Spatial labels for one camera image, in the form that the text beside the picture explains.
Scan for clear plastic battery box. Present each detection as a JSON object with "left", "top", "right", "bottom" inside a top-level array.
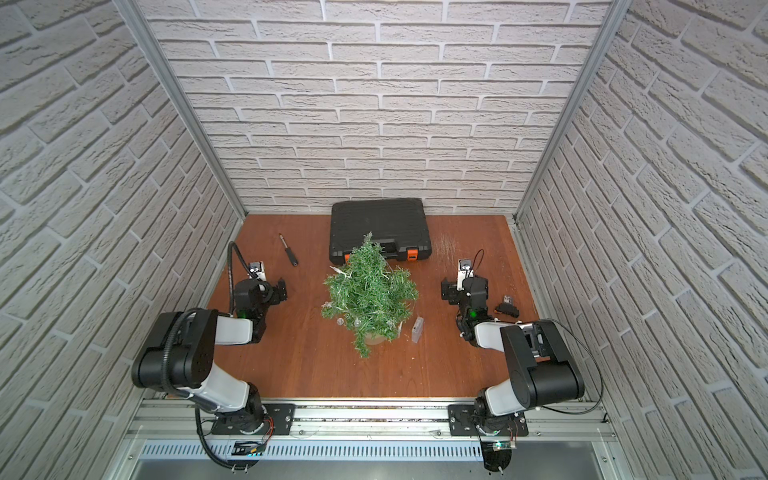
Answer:
[{"left": 411, "top": 316, "right": 425, "bottom": 344}]

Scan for small green christmas tree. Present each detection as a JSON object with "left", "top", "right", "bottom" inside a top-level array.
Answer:
[{"left": 321, "top": 234, "right": 419, "bottom": 358}]

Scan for clear string light wire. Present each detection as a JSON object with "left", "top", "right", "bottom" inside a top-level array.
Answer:
[{"left": 323, "top": 263, "right": 418, "bottom": 340}]

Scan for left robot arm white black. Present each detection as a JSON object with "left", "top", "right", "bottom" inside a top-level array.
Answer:
[{"left": 131, "top": 278, "right": 287, "bottom": 434}]

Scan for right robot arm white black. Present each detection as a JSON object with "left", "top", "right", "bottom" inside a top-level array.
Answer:
[{"left": 441, "top": 277, "right": 585, "bottom": 436}]

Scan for round wooden tree base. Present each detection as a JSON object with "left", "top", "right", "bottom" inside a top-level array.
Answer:
[{"left": 363, "top": 333, "right": 390, "bottom": 346}]

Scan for black tool case orange latches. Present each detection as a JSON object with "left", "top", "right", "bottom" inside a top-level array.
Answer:
[{"left": 329, "top": 198, "right": 432, "bottom": 265}]

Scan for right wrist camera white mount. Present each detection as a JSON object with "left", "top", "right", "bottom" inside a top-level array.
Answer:
[{"left": 456, "top": 259, "right": 474, "bottom": 291}]

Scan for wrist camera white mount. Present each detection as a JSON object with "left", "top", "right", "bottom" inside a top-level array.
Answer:
[
  {"left": 248, "top": 261, "right": 266, "bottom": 281},
  {"left": 456, "top": 259, "right": 474, "bottom": 291}
]

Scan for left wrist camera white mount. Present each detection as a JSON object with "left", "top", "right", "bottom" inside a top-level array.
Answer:
[{"left": 248, "top": 261, "right": 266, "bottom": 281}]

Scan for black handled screwdriver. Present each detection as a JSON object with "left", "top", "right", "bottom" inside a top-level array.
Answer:
[{"left": 278, "top": 233, "right": 299, "bottom": 267}]

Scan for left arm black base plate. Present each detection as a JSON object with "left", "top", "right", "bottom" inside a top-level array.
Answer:
[{"left": 210, "top": 403, "right": 296, "bottom": 436}]

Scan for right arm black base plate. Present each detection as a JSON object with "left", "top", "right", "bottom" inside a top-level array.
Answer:
[{"left": 447, "top": 403, "right": 529, "bottom": 439}]

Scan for black corrugated cable conduit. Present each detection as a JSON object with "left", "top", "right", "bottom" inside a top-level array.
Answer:
[{"left": 158, "top": 241, "right": 259, "bottom": 400}]

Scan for aluminium corner post left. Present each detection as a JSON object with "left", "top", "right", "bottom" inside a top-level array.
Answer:
[{"left": 114, "top": 0, "right": 247, "bottom": 221}]

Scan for aluminium corner post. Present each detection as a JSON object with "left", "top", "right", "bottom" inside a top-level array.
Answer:
[
  {"left": 513, "top": 0, "right": 632, "bottom": 225},
  {"left": 114, "top": 0, "right": 247, "bottom": 221}
]

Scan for aluminium corner post right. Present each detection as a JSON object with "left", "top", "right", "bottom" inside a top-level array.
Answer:
[{"left": 513, "top": 0, "right": 632, "bottom": 225}]

